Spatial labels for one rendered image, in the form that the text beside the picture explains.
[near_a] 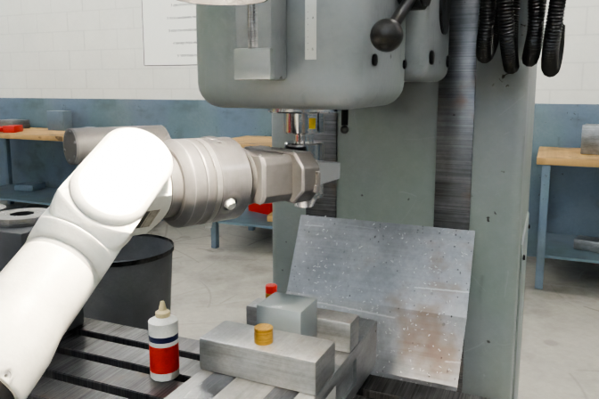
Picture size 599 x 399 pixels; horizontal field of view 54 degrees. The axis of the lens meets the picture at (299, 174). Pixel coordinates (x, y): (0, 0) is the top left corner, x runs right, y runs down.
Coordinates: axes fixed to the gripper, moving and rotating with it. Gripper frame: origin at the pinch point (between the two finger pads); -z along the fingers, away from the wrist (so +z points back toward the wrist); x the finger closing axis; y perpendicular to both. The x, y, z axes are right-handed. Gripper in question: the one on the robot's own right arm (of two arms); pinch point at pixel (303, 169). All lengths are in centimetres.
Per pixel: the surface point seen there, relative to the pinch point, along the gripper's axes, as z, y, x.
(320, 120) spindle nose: -0.3, -5.9, -2.4
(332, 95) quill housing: 5.1, -8.9, -9.6
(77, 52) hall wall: -196, -47, 571
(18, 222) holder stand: 20.0, 11.1, 42.8
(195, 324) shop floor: -120, 122, 221
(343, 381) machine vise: -3.6, 26.5, -3.9
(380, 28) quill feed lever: 5.8, -14.8, -16.1
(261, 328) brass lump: 6.9, 17.7, -0.8
